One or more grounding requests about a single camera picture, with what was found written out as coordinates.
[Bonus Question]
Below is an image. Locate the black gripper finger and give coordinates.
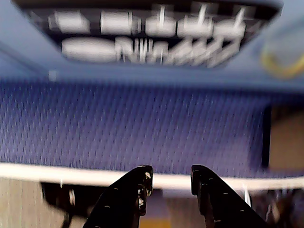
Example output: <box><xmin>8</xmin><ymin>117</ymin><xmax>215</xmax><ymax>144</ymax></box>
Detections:
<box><xmin>84</xmin><ymin>165</ymin><xmax>154</xmax><ymax>228</ymax></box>
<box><xmin>190</xmin><ymin>164</ymin><xmax>269</xmax><ymax>228</ymax></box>

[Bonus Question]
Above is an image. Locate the gold dishwasher door handle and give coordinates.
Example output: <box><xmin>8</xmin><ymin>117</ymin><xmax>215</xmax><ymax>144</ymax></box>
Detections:
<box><xmin>259</xmin><ymin>39</ymin><xmax>304</xmax><ymax>79</ymax></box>

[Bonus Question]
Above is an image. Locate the black table clamp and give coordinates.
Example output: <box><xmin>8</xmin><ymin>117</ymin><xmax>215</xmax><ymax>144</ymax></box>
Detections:
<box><xmin>40</xmin><ymin>181</ymin><xmax>79</xmax><ymax>228</ymax></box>

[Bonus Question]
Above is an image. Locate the blue wooden toy kitchen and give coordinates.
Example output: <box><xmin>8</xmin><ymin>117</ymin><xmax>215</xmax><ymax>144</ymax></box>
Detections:
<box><xmin>0</xmin><ymin>0</ymin><xmax>304</xmax><ymax>95</ymax></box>

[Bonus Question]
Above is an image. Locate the blue door dishwasher print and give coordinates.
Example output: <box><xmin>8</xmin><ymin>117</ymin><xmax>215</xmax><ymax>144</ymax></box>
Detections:
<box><xmin>14</xmin><ymin>0</ymin><xmax>304</xmax><ymax>83</ymax></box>

